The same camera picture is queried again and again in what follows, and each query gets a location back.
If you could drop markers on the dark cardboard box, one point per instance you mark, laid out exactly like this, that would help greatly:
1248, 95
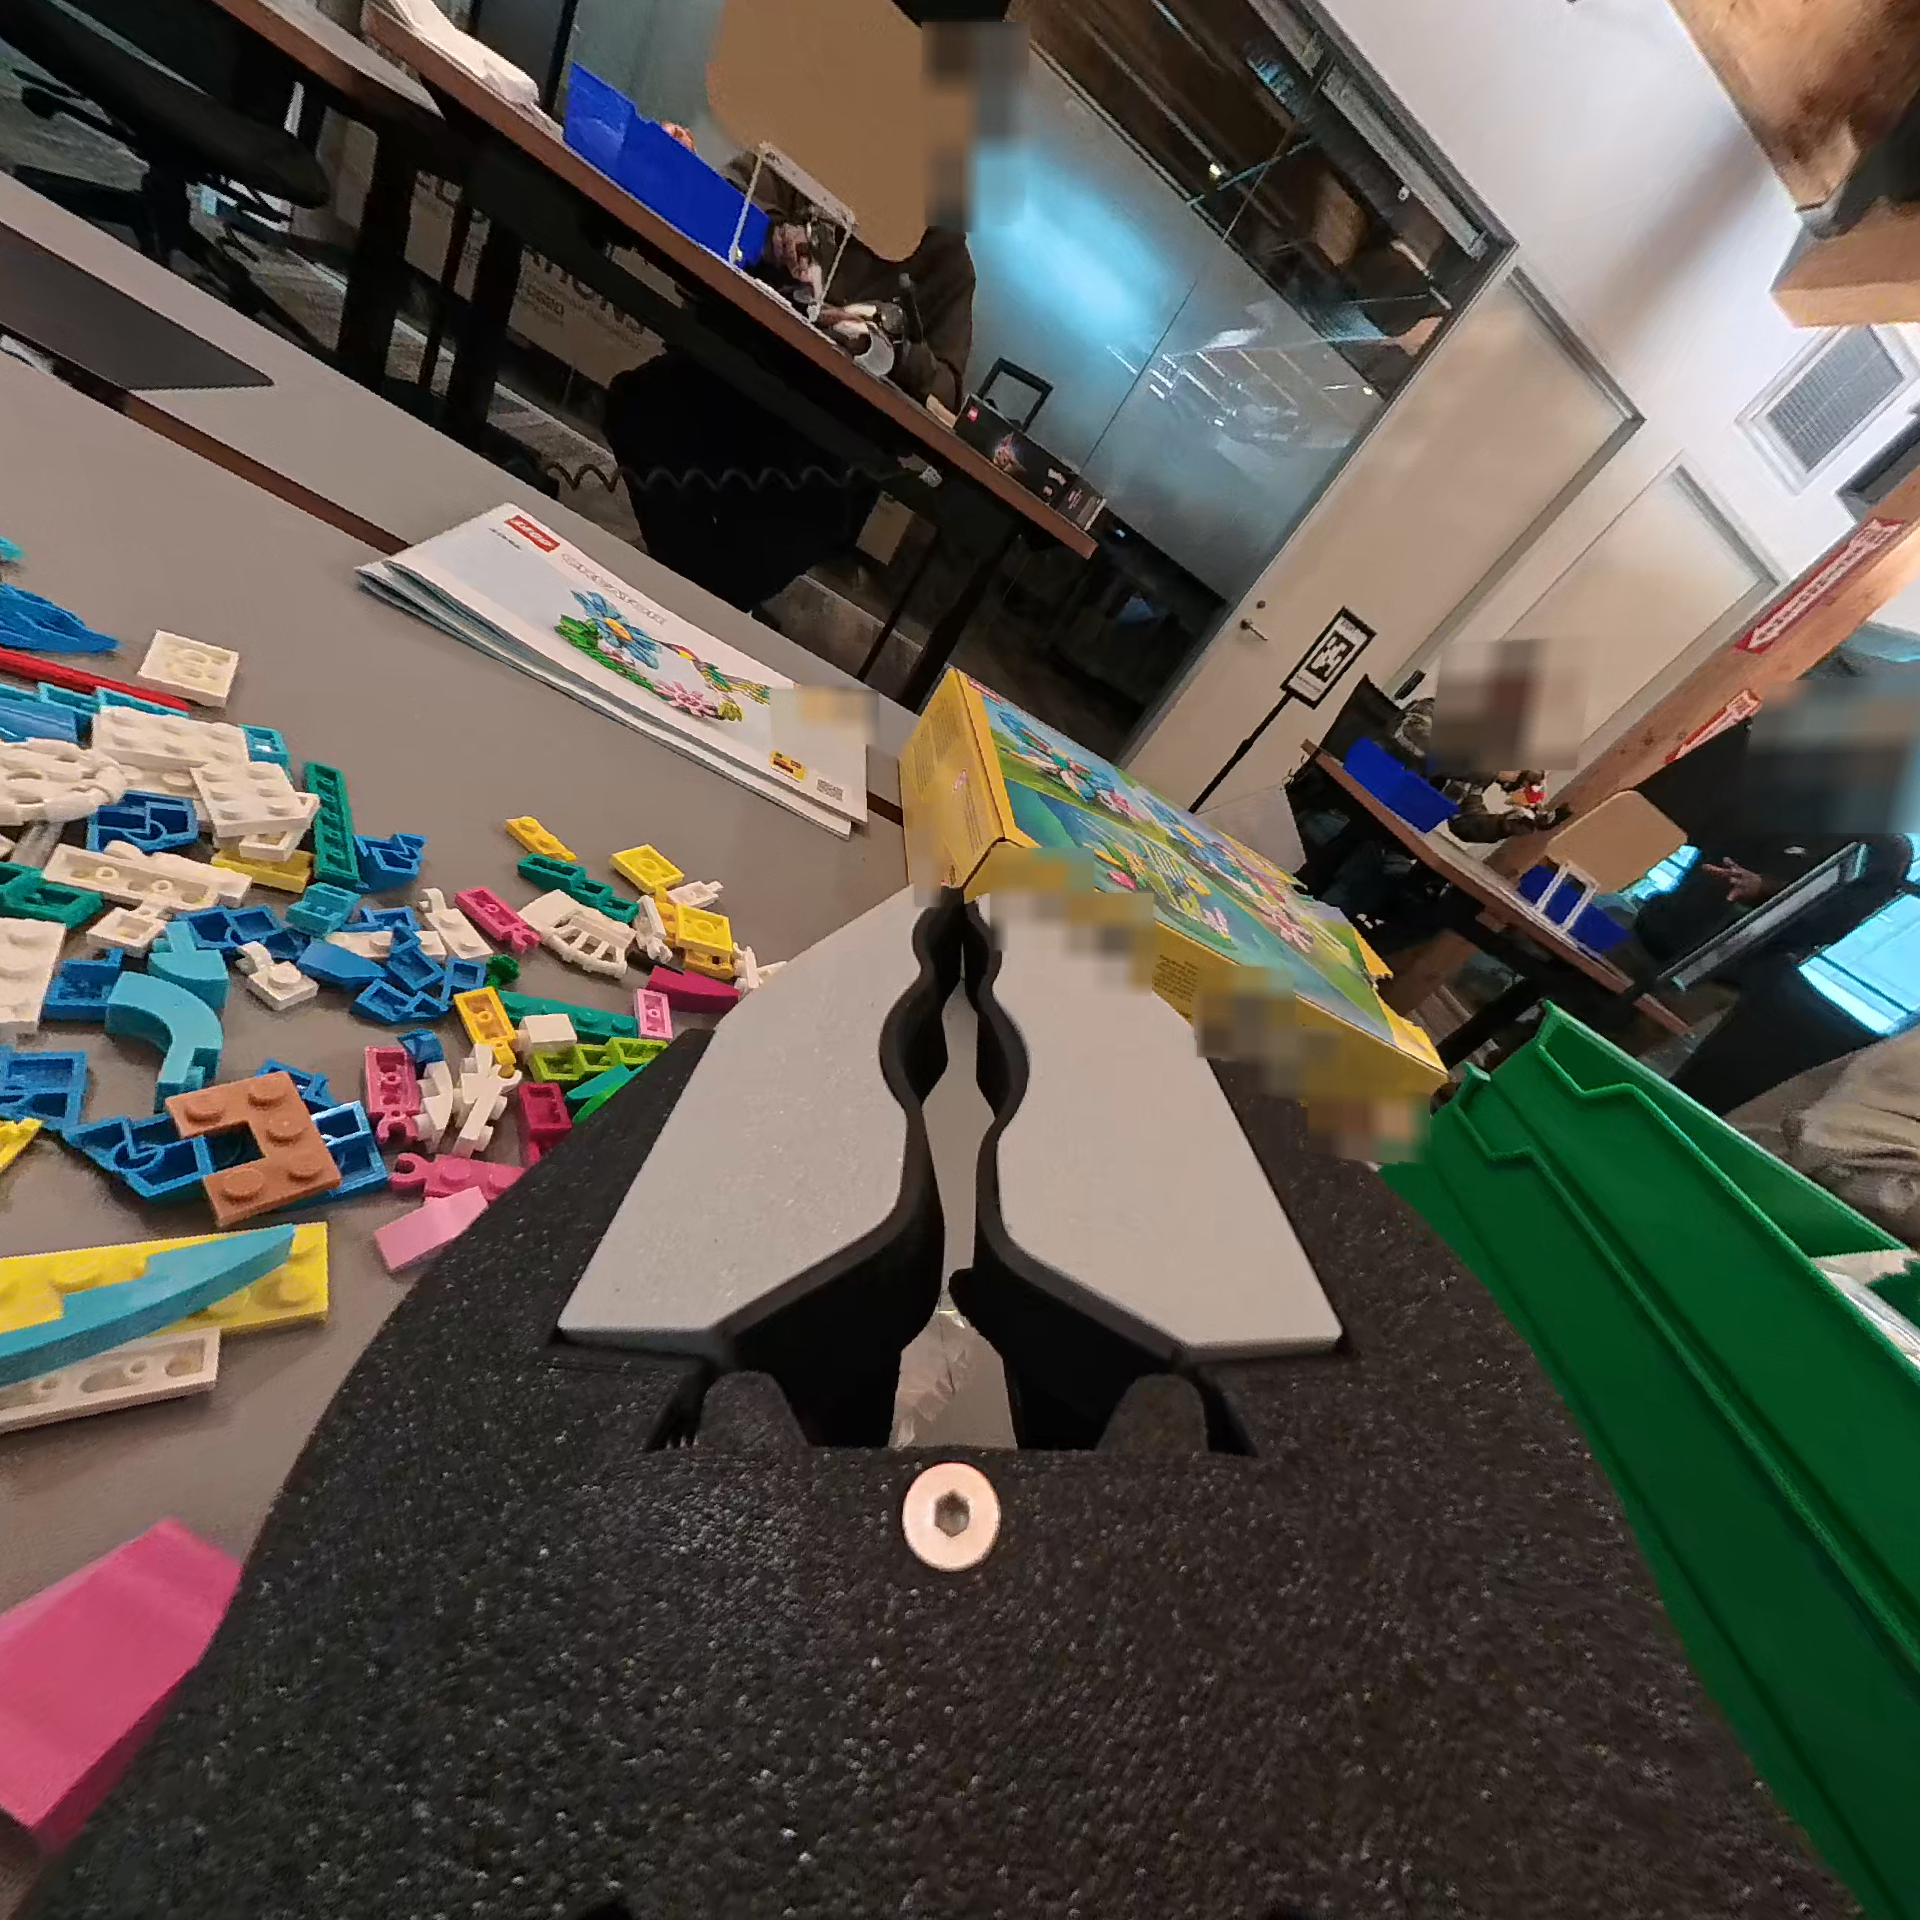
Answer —
1021, 434

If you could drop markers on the beige chair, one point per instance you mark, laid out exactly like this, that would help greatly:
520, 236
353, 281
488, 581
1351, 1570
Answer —
1613, 832

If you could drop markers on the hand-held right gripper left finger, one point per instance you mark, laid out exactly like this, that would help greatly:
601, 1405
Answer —
781, 1171

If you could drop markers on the pile of colourful lego pieces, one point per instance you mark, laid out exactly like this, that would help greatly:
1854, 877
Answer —
196, 930

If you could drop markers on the white wall vent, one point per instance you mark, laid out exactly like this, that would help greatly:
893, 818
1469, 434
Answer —
1822, 399

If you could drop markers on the blue plastic bin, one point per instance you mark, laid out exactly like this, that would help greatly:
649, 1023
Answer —
1395, 780
653, 149

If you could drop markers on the lego instruction booklet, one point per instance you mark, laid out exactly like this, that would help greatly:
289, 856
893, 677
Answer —
600, 629

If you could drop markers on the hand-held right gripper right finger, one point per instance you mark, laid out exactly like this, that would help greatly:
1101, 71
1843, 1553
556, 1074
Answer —
1142, 1171

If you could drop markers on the long wood-edged table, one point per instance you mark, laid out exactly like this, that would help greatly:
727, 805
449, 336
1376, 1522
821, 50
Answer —
600, 195

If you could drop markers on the large pink lego slope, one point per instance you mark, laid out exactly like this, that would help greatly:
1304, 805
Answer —
89, 1664

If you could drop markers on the wooden post with red signs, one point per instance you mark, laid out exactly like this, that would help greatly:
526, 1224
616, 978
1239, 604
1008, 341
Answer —
1769, 629

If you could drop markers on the green plastic bin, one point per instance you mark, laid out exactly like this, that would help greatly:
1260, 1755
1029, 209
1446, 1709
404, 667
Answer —
1681, 1349

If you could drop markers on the black office chair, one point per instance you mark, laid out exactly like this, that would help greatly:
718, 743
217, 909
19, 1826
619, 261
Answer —
704, 450

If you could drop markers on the sign stand with printed tag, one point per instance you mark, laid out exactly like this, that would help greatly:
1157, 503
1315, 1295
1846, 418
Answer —
1328, 652

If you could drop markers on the yellow lego set box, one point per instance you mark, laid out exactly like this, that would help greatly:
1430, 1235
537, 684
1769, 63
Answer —
1109, 839

